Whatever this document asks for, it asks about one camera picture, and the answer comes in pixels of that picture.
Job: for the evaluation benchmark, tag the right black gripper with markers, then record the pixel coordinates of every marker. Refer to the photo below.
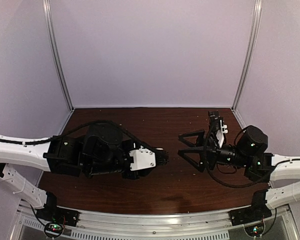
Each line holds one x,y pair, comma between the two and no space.
201,166

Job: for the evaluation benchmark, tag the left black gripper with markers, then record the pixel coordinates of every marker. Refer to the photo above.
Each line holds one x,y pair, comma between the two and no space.
134,176

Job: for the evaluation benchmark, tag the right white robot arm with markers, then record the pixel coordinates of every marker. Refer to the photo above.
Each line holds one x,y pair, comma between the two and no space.
281,173

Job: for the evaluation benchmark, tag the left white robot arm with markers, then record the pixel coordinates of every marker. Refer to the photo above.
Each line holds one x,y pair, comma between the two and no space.
59,154

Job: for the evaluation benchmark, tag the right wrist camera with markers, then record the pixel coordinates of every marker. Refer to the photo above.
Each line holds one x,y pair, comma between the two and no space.
218,128

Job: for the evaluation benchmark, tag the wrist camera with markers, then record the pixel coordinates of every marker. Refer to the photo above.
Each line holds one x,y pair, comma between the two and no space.
144,158
218,128

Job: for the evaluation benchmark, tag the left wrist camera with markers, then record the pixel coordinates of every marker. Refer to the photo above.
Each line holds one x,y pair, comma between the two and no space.
144,158

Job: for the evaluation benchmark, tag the front aluminium rail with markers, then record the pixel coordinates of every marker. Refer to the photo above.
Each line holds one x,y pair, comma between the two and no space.
210,225

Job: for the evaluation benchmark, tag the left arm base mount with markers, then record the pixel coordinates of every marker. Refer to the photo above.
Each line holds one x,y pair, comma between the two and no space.
53,213

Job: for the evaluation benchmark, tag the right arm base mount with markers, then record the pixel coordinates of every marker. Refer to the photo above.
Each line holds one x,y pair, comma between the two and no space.
253,213

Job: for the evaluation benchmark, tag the left aluminium frame post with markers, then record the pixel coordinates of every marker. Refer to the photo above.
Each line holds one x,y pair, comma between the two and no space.
55,53

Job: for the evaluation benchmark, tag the aluminium frame post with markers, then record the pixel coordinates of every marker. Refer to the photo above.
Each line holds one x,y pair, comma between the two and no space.
55,53
253,35

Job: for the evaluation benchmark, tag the right aluminium frame post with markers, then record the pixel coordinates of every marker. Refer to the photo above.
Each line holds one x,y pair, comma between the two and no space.
253,35

